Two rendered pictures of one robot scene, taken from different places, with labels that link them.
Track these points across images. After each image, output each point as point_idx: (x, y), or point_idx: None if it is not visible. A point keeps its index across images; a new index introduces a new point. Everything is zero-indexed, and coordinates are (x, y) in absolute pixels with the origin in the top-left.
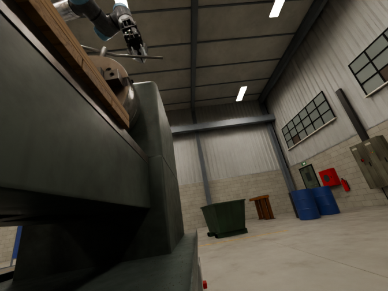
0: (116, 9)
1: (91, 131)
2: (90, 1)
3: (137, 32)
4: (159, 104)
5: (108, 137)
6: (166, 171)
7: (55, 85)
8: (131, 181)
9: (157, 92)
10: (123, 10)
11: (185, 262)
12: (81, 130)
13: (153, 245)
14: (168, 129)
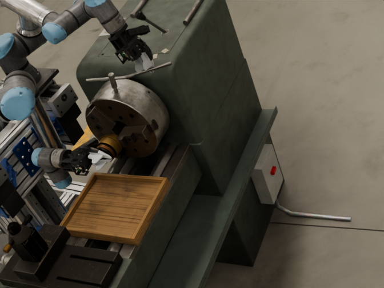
0: (91, 10)
1: (160, 224)
2: (68, 32)
3: (132, 51)
4: (184, 86)
5: (164, 210)
6: (210, 139)
7: (148, 238)
8: (182, 196)
9: (179, 72)
10: (101, 14)
11: (222, 224)
12: (158, 231)
13: (211, 191)
14: (211, 32)
